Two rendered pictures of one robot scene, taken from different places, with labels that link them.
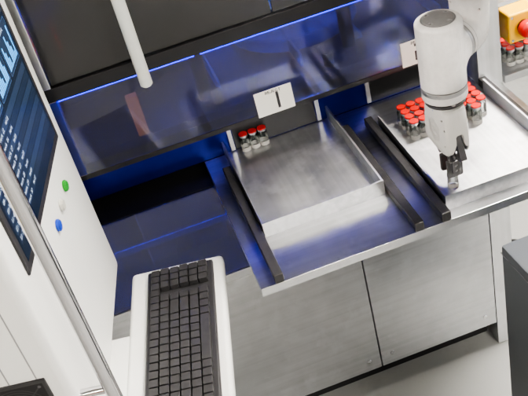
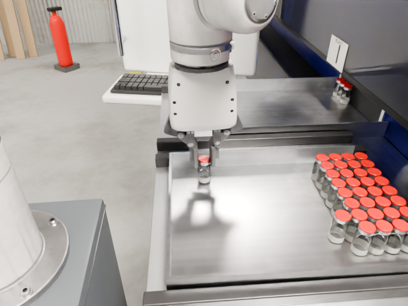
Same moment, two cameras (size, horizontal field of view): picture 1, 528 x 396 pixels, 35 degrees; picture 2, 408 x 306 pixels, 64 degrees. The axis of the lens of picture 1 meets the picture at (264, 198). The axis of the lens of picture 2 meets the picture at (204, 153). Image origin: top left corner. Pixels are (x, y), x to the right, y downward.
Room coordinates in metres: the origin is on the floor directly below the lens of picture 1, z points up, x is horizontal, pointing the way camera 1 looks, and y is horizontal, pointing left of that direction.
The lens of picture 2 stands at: (1.34, -0.82, 1.24)
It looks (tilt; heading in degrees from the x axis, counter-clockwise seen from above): 34 degrees down; 93
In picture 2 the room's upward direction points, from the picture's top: straight up
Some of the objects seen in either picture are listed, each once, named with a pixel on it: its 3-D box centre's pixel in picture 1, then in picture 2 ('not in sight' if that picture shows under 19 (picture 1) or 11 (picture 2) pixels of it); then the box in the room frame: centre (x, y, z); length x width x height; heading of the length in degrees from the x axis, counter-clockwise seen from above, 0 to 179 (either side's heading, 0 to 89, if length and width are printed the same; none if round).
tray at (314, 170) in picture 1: (298, 166); (289, 105); (1.51, -0.09, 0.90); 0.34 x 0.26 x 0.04; 7
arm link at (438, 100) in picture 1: (443, 89); (202, 49); (1.31, -0.37, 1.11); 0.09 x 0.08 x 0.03; 7
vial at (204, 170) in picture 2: (452, 177); (204, 169); (1.32, -0.37, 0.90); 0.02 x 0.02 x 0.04
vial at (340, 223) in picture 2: (476, 113); (339, 226); (1.51, -0.49, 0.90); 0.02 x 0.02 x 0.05
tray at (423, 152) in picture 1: (467, 139); (281, 204); (1.44, -0.44, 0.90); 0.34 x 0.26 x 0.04; 7
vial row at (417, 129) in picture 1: (448, 117); (338, 198); (1.52, -0.43, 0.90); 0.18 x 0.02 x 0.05; 97
